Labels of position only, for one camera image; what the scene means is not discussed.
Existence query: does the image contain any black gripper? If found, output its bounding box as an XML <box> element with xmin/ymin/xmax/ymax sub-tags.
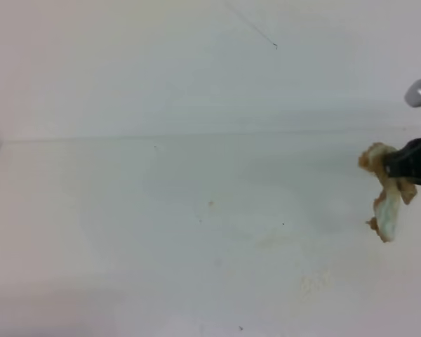
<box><xmin>383</xmin><ymin>138</ymin><xmax>421</xmax><ymax>185</ymax></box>

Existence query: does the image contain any stained green rag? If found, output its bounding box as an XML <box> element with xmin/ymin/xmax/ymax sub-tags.
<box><xmin>358</xmin><ymin>143</ymin><xmax>417</xmax><ymax>243</ymax></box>

